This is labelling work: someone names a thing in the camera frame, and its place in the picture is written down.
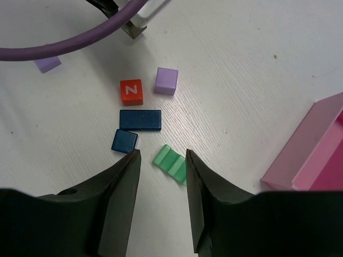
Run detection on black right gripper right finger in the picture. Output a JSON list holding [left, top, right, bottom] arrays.
[[185, 150, 342, 256]]

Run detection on long dark blue block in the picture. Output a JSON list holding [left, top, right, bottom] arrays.
[[120, 110, 162, 131]]

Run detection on pink plastic box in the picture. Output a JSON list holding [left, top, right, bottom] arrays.
[[261, 93, 342, 191]]

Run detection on purple wood cube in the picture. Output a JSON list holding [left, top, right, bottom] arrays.
[[154, 67, 178, 95], [34, 56, 62, 73]]

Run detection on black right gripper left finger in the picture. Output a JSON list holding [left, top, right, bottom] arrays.
[[1, 149, 141, 256]]

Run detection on green notched wood block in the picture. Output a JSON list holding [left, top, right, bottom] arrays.
[[153, 145, 187, 186]]

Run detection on red letter wood cube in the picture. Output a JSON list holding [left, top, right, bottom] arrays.
[[120, 79, 144, 106]]

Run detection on olive grey wood cube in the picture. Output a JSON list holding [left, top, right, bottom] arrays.
[[123, 22, 147, 39]]

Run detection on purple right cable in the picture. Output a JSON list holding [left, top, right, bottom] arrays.
[[0, 0, 151, 63]]

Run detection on small dark blue block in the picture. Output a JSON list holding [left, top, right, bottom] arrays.
[[111, 129, 139, 154]]

